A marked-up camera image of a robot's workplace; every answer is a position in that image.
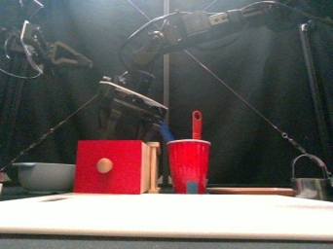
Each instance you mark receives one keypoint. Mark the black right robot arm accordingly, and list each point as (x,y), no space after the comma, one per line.
(203,26)

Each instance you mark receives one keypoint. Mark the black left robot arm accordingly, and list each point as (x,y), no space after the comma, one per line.
(11,19)

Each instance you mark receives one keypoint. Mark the white cutting board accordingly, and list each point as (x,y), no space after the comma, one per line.
(173,214)

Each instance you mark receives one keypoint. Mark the pink plate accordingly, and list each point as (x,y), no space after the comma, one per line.
(252,191)

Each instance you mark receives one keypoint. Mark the blue toy utensil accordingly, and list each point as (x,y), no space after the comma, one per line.
(166,133)

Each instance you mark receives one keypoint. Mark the red-fronted wooden drawer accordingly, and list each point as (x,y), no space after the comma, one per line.
(113,152)

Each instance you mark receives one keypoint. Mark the red toy utensil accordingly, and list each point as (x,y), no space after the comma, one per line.
(197,129)

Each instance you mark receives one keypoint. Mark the red plastic cup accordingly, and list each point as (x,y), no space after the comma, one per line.
(189,165)

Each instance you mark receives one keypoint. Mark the grey-blue bowl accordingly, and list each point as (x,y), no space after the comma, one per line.
(43,178)

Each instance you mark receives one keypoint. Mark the grey vertical frame pole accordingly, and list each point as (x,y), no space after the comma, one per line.
(166,64)

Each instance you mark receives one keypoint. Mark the grey metal frame post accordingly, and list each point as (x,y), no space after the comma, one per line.
(313,97)

